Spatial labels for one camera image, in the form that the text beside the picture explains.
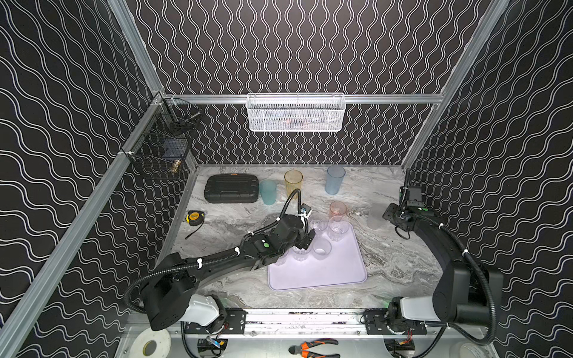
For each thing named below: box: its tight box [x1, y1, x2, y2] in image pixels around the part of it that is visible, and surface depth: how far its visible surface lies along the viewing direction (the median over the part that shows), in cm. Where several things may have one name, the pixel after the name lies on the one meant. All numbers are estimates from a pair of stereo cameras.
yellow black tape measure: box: [184, 210, 206, 241], surface depth 99 cm
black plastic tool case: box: [203, 173, 259, 204], surface depth 106 cm
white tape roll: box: [129, 327, 172, 358], surface depth 72 cm
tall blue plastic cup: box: [325, 164, 346, 195], surface depth 111 cm
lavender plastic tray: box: [267, 223, 368, 291], surface depth 88 cm
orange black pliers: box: [287, 337, 341, 358], surface depth 70 cm
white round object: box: [459, 342, 493, 358], surface depth 70 cm
